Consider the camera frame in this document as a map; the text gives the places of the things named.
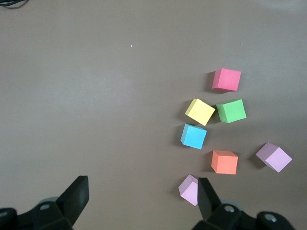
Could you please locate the green foam cube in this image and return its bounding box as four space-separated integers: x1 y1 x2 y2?
215 99 247 124

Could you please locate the red foam cube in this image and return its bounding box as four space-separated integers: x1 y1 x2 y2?
212 68 242 92

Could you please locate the brown table cover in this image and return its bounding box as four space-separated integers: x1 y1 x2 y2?
0 0 307 230

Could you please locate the black cable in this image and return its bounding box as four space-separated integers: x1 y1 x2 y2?
0 0 24 10

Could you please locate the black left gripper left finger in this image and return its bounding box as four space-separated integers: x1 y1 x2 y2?
0 176 90 230

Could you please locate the orange foam cube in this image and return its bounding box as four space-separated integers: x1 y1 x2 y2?
211 149 239 175

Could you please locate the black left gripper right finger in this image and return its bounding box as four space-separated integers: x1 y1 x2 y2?
191 178 295 230

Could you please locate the light blue foam cube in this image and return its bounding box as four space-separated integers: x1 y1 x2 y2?
180 123 208 150

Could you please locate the yellow foam cube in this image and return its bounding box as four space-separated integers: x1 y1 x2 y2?
185 98 216 127

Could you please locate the light pink foam cube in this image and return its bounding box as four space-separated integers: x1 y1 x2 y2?
255 142 293 173
177 174 200 207

